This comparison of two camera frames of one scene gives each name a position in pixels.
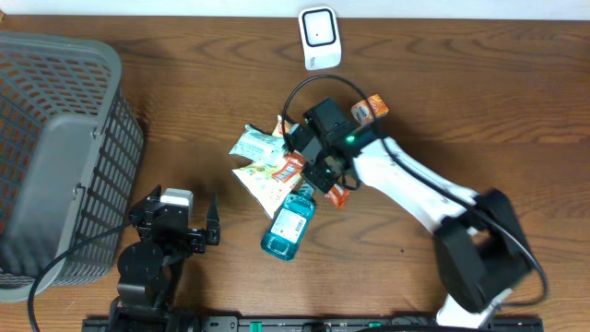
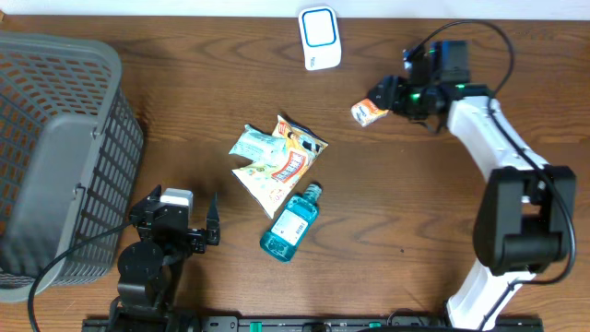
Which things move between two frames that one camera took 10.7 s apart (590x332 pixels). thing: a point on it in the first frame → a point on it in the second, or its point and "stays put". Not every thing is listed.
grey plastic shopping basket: [71, 147] stays put
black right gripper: [321, 183] → [388, 95]
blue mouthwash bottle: [289, 224] stays put
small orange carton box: [364, 112] stays put
